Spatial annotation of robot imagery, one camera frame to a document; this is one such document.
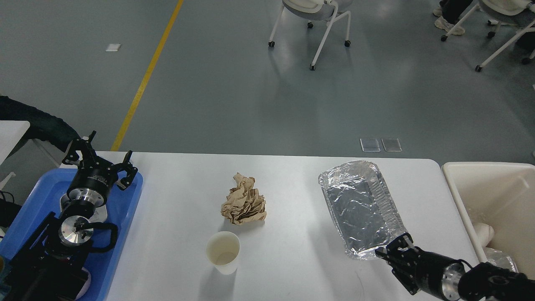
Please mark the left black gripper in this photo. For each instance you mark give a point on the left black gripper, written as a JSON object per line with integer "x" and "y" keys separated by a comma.
{"x": 94, "y": 184}

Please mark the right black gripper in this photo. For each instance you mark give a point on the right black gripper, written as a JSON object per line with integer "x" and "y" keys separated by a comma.
{"x": 419, "y": 270}

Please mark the aluminium foil tray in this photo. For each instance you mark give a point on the aluminium foil tray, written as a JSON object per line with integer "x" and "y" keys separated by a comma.
{"x": 362, "y": 208}

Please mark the square steel container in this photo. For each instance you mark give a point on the square steel container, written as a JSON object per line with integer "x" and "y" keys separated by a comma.
{"x": 100, "y": 214}

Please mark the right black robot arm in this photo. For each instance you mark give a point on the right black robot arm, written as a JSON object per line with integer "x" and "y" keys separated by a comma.
{"x": 486, "y": 281}

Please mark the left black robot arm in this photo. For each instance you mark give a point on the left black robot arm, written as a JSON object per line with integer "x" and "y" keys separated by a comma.
{"x": 66, "y": 240}

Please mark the blue plastic tray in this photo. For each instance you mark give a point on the blue plastic tray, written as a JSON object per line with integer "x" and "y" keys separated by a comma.
{"x": 46, "y": 198}

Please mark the small white side table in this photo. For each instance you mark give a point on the small white side table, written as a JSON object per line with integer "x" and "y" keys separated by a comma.
{"x": 11, "y": 132}

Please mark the beige plastic bin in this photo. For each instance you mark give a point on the beige plastic bin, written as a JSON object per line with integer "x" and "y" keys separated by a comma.
{"x": 501, "y": 195}

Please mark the white paper cup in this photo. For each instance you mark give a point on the white paper cup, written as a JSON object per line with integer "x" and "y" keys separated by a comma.
{"x": 222, "y": 251}

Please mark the crumpled brown paper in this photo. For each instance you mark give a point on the crumpled brown paper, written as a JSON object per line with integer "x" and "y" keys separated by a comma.
{"x": 244, "y": 203}

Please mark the seated person feet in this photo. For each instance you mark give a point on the seated person feet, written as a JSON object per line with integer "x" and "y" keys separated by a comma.
{"x": 448, "y": 13}

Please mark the white chair centre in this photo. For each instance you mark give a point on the white chair centre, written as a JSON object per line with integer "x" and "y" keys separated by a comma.
{"x": 330, "y": 11}

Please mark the white chair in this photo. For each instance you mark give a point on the white chair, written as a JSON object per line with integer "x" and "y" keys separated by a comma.
{"x": 330, "y": 11}
{"x": 515, "y": 13}

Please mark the white chair right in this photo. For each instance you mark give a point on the white chair right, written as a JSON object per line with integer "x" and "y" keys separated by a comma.
{"x": 515, "y": 13}

